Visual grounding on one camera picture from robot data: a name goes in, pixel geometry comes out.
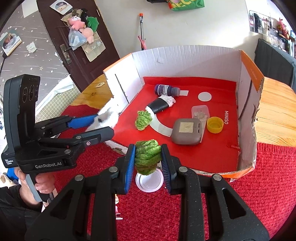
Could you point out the yellow bottle cap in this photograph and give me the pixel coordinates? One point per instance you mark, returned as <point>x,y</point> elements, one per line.
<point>215,124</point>

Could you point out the beige hanging pouch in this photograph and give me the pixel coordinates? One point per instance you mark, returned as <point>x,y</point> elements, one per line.
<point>93,50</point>

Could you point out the green tote bag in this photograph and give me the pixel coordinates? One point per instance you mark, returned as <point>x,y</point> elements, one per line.
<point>185,5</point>

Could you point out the small tag on table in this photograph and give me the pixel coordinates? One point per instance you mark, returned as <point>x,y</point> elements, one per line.
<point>100,84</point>

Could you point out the pink mushroom hair clip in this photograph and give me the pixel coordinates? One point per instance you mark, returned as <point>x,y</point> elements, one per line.
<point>117,213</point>

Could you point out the white fluffy star scrunchie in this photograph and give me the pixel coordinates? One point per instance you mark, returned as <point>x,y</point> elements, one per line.
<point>108,118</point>

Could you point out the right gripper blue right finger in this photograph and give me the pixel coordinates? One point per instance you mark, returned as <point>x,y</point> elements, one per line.
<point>168,170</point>

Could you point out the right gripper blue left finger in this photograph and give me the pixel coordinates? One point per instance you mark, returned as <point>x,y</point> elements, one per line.
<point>128,167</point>

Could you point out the clear plastic bag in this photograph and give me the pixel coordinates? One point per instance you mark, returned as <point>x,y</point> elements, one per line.
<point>76,39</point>

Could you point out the black white sock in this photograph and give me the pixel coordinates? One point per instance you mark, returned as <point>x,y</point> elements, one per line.
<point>161,103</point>

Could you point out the pink plush toy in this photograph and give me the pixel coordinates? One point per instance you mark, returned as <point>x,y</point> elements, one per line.
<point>76,24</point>

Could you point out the white round jar lid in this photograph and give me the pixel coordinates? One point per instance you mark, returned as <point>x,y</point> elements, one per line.
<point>150,183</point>

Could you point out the orange tipped broom stick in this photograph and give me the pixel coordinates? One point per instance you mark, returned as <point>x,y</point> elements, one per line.
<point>141,36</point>

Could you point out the green knitted scrunchie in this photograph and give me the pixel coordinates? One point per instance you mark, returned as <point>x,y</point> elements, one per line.
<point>147,156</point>
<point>143,120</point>

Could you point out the brass door handle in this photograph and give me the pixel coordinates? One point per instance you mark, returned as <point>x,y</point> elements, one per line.
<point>65,51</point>

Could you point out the purple paint bottle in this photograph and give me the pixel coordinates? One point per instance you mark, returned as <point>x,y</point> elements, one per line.
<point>167,90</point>

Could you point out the dark brown door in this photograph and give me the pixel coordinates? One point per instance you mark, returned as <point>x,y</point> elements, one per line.
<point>55,15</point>

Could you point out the person's left hand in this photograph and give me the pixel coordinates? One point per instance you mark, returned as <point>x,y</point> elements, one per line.
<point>44,184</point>

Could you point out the green plush toy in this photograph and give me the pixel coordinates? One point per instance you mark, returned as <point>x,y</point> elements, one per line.
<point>92,22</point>

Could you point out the clear small plastic case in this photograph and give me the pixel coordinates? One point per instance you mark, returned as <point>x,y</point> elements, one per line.
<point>200,112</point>

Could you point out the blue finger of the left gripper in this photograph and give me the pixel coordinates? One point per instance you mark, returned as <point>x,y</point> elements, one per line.
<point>81,122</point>
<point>94,137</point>

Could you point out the grey square compact case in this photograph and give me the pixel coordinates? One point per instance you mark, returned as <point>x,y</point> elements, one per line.
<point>187,131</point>

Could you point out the orange white cardboard box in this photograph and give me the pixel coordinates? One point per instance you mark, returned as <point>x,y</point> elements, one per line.
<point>225,80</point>

